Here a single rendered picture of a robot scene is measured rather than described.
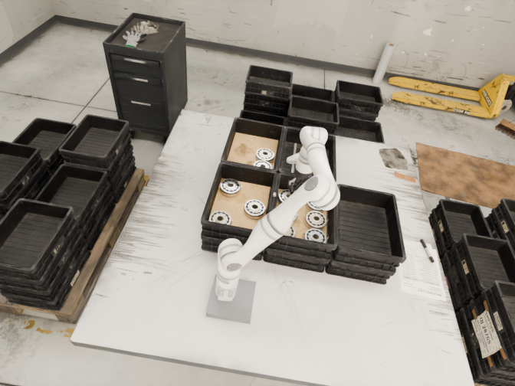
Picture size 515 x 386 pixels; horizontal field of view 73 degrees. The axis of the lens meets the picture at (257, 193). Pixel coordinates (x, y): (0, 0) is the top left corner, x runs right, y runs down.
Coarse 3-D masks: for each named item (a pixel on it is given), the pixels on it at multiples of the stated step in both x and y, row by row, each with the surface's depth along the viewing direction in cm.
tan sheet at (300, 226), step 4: (304, 204) 177; (300, 208) 175; (304, 208) 175; (300, 212) 173; (304, 212) 174; (324, 212) 175; (300, 216) 172; (304, 216) 172; (300, 220) 170; (292, 224) 167; (296, 224) 168; (300, 224) 168; (304, 224) 168; (296, 228) 166; (300, 228) 166; (304, 228) 167; (324, 228) 168; (300, 232) 165; (304, 232) 165; (324, 232) 167; (296, 236) 163; (300, 236) 163
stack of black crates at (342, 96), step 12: (336, 84) 315; (348, 84) 319; (360, 84) 318; (336, 96) 308; (348, 96) 321; (360, 96) 323; (372, 96) 325; (348, 108) 306; (360, 108) 304; (372, 108) 303; (372, 120) 312
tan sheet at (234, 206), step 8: (240, 184) 182; (248, 184) 182; (240, 192) 178; (248, 192) 178; (256, 192) 179; (264, 192) 180; (216, 200) 172; (224, 200) 173; (232, 200) 174; (240, 200) 174; (248, 200) 175; (264, 200) 176; (216, 208) 169; (224, 208) 169; (232, 208) 170; (240, 208) 170; (232, 216) 167; (240, 216) 167; (232, 224) 163; (240, 224) 164; (248, 224) 164
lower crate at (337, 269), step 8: (328, 264) 163; (336, 264) 158; (344, 264) 157; (328, 272) 165; (336, 272) 164; (344, 272) 163; (352, 272) 161; (360, 272) 162; (368, 272) 161; (376, 272) 158; (384, 272) 157; (368, 280) 165; (376, 280) 165; (384, 280) 164
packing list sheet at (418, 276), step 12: (408, 252) 181; (420, 252) 182; (432, 252) 182; (408, 264) 175; (420, 264) 176; (432, 264) 177; (408, 276) 170; (420, 276) 171; (432, 276) 172; (408, 288) 166; (420, 288) 167; (432, 288) 168; (444, 300) 164
